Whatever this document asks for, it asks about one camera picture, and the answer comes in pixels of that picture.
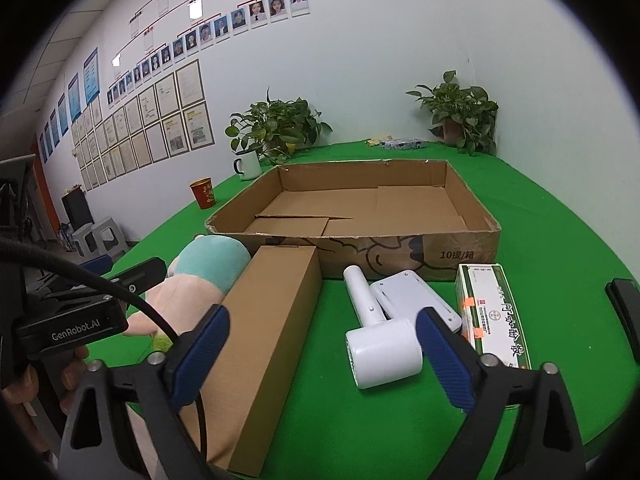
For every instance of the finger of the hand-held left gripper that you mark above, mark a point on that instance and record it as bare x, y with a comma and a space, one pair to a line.
142, 275
95, 263

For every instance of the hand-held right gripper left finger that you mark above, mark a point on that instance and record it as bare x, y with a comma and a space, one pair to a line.
200, 355

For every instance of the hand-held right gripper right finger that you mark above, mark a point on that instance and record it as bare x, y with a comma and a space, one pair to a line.
445, 365

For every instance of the white handheld hair dryer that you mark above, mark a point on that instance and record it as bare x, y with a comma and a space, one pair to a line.
385, 355

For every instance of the pink and teal plush toy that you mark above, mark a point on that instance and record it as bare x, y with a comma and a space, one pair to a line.
210, 265

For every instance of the long brown cardboard box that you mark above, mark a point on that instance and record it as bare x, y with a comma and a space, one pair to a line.
270, 340

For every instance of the green and white medicine box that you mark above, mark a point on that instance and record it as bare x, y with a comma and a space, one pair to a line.
487, 300

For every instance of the white plastic device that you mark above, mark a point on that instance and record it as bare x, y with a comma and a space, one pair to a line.
410, 292

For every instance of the large shallow cardboard box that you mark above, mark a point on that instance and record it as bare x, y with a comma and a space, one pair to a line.
400, 255

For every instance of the person's left hand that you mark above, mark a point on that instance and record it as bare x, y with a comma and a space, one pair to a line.
75, 375

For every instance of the grey plastic stool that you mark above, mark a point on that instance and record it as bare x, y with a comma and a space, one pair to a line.
109, 235
82, 240

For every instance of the black monitor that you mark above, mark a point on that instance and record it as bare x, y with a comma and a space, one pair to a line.
77, 209

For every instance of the red paper cup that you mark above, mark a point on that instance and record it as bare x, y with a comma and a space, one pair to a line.
202, 194

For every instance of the white enamel mug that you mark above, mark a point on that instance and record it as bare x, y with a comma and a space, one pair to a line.
248, 166

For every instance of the green tablecloth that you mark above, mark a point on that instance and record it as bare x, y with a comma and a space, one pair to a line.
550, 220

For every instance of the group of framed certificates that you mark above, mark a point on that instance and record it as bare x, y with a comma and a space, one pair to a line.
172, 92

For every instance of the black object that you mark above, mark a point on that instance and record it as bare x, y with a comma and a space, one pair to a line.
622, 305

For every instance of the bushy potted green plant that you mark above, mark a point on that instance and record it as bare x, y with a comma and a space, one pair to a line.
280, 122

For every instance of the patterned tissue pack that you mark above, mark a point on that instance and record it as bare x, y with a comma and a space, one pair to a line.
402, 144

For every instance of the yellow packet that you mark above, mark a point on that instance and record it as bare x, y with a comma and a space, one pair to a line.
375, 141

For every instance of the potted plant in brown pot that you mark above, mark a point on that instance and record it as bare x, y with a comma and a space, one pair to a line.
462, 110

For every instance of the row of portrait photos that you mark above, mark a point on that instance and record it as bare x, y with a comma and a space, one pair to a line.
257, 10

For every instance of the row of blue wall posters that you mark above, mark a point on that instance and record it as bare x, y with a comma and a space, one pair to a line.
91, 77

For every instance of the wall organisation chart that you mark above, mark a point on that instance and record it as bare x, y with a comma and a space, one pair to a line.
195, 7

